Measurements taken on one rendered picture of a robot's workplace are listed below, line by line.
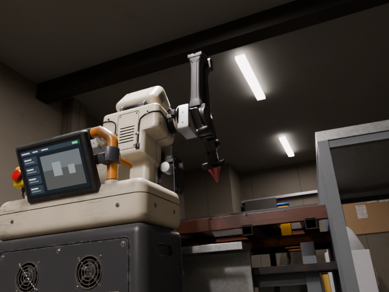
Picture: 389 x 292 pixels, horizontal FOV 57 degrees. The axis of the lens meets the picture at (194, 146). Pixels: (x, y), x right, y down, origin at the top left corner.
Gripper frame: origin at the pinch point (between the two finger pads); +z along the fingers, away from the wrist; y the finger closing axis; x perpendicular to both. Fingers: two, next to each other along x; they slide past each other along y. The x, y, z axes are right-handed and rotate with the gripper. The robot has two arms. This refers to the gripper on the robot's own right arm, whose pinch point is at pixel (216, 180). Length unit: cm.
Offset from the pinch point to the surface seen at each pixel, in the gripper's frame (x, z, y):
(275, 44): -292, -111, -12
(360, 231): -684, 262, -71
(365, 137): 18, -9, -67
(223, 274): 15.5, 40.6, 1.4
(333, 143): 19, -9, -56
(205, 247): 25.8, 23.9, 2.8
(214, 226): 3.0, 21.8, 5.3
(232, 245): 24.7, 24.3, -8.9
